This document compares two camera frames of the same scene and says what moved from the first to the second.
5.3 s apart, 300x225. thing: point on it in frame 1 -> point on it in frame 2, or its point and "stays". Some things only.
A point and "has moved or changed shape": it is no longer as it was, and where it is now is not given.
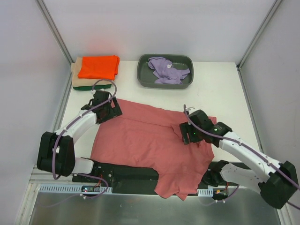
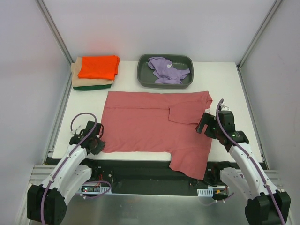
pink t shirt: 151,138 has moved or changed shape
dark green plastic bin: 146,78 stays
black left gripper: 116,107 -> 99,144
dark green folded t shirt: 90,87 stays
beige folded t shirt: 76,81 stays
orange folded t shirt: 101,67 stays
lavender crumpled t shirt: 163,68 stays
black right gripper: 185,133 -> 206,123
